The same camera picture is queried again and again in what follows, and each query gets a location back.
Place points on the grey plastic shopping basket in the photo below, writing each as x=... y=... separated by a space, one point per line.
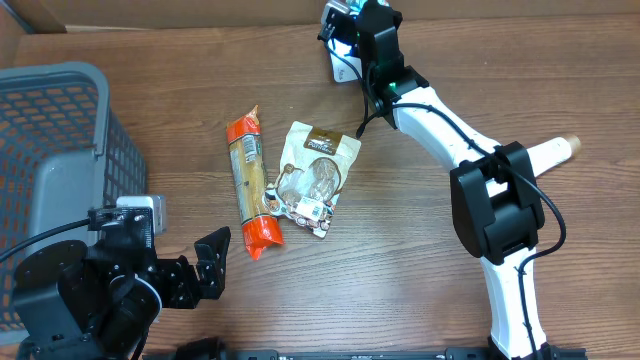
x=63 y=149

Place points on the white tube with gold cap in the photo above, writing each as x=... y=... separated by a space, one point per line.
x=544 y=157

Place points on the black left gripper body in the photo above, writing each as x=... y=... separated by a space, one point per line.
x=182 y=280

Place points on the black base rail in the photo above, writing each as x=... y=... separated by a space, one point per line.
x=216 y=349

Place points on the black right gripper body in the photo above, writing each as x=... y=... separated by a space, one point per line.
x=333 y=30

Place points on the orange biscuit pack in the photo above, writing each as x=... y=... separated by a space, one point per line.
x=260 y=228

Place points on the beige brown snack pouch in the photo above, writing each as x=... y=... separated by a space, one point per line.
x=314 y=167

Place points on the teal snack packet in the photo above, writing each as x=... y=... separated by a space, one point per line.
x=357 y=5

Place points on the white barcode scanner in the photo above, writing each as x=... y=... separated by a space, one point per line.
x=346 y=65

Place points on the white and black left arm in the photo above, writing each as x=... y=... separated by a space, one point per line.
x=98 y=302

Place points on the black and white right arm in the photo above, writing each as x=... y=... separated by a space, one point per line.
x=497 y=206

